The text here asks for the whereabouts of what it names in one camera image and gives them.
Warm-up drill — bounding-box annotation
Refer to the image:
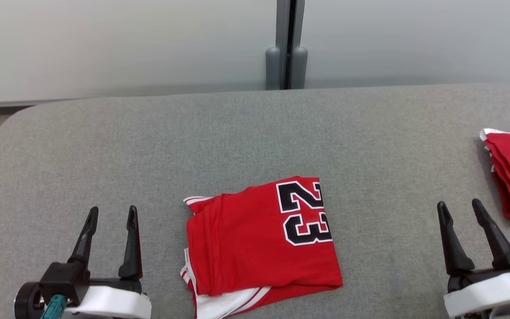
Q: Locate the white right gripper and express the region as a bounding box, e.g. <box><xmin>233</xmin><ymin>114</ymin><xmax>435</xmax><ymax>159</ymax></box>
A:
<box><xmin>437</xmin><ymin>198</ymin><xmax>510</xmax><ymax>319</ymax></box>

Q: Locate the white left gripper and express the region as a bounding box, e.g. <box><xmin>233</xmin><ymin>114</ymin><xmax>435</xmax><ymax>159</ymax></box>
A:
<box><xmin>62</xmin><ymin>205</ymin><xmax>152</xmax><ymax>319</ymax></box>

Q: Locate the red jersey number 23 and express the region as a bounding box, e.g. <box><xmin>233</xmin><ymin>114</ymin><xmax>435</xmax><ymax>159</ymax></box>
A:
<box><xmin>180</xmin><ymin>175</ymin><xmax>344</xmax><ymax>319</ymax></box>

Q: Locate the teal cable connector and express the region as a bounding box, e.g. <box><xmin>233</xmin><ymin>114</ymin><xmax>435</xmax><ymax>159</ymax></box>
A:
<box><xmin>40</xmin><ymin>294</ymin><xmax>68</xmax><ymax>319</ymax></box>

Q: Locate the grey wall baseboard strip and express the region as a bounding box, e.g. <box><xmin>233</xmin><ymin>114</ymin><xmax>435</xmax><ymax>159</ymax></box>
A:
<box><xmin>0</xmin><ymin>98</ymin><xmax>75</xmax><ymax>109</ymax></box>

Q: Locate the grey rounded post foot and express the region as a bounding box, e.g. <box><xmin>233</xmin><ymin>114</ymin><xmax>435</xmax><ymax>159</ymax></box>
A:
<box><xmin>291</xmin><ymin>46</ymin><xmax>309</xmax><ymax>89</ymax></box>
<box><xmin>265</xmin><ymin>47</ymin><xmax>282</xmax><ymax>91</ymax></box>

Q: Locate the grey partition post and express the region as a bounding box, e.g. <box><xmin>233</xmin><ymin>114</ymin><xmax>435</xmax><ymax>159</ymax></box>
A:
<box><xmin>276</xmin><ymin>0</ymin><xmax>305</xmax><ymax>90</ymax></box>

